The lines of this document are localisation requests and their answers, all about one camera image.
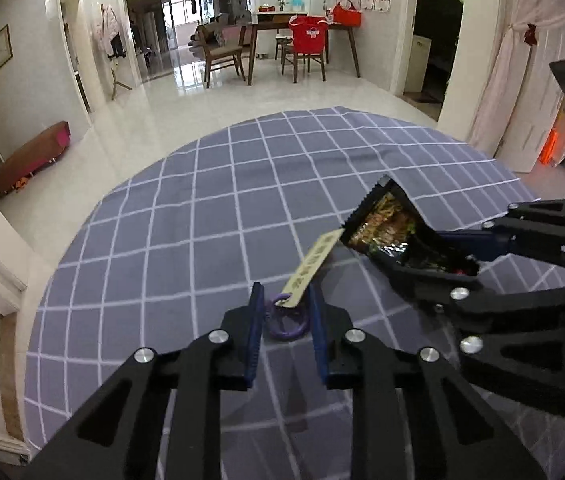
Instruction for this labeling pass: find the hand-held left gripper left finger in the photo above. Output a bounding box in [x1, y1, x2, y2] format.
[20, 281, 267, 480]

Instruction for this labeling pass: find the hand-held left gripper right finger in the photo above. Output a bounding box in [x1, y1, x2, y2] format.
[308, 284, 547, 480]

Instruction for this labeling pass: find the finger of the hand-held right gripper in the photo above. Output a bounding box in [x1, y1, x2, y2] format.
[371, 254, 565, 422]
[432, 199, 565, 281]

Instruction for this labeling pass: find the tan tag with purple ring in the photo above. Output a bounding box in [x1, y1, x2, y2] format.
[265, 230, 345, 341]

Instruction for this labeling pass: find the black noodle snack packet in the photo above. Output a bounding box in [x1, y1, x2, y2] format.
[343, 175, 480, 277]

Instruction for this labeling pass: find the pink curtain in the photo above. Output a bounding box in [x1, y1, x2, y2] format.
[467, 0, 565, 157]

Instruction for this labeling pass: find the grey checked tablecloth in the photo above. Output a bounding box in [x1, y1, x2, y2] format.
[25, 106, 565, 480]

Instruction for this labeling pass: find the white cabinet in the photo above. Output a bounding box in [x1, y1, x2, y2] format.
[412, 35, 433, 94]

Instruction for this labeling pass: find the wooden dining chair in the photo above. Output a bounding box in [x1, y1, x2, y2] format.
[197, 24, 246, 89]
[281, 35, 327, 84]

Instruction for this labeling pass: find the red handbag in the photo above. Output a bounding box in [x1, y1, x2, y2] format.
[331, 2, 363, 28]

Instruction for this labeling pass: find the red shirt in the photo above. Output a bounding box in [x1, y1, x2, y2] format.
[288, 15, 329, 55]

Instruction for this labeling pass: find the brown bench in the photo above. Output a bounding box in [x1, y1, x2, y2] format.
[0, 121, 72, 195]

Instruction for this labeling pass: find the wooden coat rack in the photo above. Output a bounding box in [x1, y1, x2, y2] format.
[110, 55, 133, 101]

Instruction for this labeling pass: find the wooden dining table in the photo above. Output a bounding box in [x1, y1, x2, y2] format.
[245, 10, 361, 86]

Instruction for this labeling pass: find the grey sofa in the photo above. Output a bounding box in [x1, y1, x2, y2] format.
[190, 12, 253, 48]

